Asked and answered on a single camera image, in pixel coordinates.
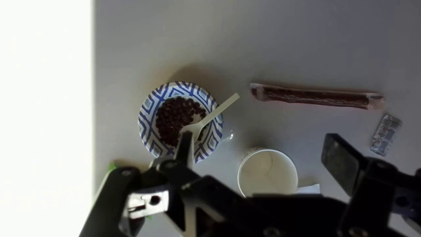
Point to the white plastic spoon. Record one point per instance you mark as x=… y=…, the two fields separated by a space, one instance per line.
x=197 y=127

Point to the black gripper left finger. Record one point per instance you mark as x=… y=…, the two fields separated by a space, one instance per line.
x=128 y=197

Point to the blue patterned small bowl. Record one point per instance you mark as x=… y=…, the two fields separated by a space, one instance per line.
x=147 y=131

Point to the white paper napkin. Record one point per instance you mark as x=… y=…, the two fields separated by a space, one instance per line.
x=308 y=190

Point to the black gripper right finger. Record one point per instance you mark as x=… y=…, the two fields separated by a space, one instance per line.
x=376 y=190

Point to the white paper cup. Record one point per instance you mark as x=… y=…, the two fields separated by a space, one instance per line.
x=267 y=172

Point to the small silver foil packet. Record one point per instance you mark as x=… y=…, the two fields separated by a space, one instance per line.
x=384 y=135

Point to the coffee beans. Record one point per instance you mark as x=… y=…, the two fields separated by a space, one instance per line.
x=174 y=115

